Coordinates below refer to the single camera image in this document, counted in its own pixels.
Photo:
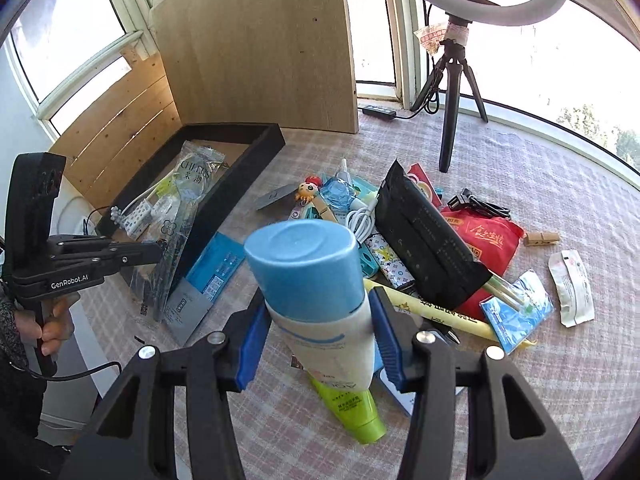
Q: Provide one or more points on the yellow chopstick wrapper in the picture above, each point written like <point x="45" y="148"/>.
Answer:
<point x="440" y="312"/>

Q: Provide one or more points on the person's left hand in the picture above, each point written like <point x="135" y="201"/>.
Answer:
<point x="56" y="327"/>

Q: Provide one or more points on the planked wooden panel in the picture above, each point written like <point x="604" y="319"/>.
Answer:
<point x="115" y="130"/>

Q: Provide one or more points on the long white sachet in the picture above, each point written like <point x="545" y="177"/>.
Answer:
<point x="570" y="285"/>

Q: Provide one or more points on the pink checked cloth desktop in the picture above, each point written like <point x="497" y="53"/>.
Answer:
<point x="550" y="385"/>

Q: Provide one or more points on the black pouch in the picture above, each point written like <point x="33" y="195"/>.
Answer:
<point x="425" y="240"/>

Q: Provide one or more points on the clear plastic bag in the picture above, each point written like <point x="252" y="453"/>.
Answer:
<point x="187" y="185"/>

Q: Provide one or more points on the white bottle with blue cap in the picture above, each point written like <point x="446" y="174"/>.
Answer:
<point x="305" y="260"/>

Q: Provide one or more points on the black power strip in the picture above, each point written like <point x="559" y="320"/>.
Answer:
<point x="379" y="112"/>

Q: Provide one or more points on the red bag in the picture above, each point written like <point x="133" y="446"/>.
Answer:
<point x="492" y="240"/>

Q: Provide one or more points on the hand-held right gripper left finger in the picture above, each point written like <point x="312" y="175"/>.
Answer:
<point x="252" y="345"/>

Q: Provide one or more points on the wooden clothespin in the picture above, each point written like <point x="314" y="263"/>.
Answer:
<point x="320" y="211"/>
<point x="542" y="238"/>

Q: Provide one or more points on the plywood board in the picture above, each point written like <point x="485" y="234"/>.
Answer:
<point x="250" y="35"/>

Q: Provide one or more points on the green tube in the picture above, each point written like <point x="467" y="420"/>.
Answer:
<point x="350" y="410"/>

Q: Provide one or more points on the flat blue packet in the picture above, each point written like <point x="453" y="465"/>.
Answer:
<point x="215" y="267"/>

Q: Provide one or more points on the taped white sachet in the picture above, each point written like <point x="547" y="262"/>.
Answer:
<point x="431" y="37"/>

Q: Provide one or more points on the white window frame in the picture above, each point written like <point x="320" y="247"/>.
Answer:
<point x="400" y="35"/>
<point x="80" y="72"/>

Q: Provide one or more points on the black tripod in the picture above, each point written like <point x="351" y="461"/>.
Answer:
<point x="450" y="110"/>

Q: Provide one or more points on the white plug adapter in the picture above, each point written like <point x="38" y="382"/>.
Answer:
<point x="140" y="217"/>

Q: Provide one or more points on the black tray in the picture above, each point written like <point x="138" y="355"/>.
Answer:
<point x="235" y="185"/>

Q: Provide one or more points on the blue wet wipe packet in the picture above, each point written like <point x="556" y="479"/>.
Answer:
<point x="510" y="320"/>

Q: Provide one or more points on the teal clothespin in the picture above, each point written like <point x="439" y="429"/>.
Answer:
<point x="366" y="262"/>

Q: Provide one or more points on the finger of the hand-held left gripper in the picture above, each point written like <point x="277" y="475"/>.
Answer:
<point x="85" y="245"/>
<point x="145" y="254"/>

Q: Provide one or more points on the red coffee creamer sachet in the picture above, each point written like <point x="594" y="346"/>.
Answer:
<point x="417" y="172"/>

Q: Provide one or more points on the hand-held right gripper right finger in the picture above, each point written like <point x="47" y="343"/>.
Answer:
<point x="387" y="345"/>

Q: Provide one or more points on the patterned white case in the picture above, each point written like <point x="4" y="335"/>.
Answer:
<point x="392" y="262"/>

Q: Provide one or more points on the grey tea sachet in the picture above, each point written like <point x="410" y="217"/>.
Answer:
<point x="187" y="312"/>
<point x="277" y="197"/>

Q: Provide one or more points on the blue glass bottle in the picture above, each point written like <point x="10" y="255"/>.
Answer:
<point x="337" y="194"/>

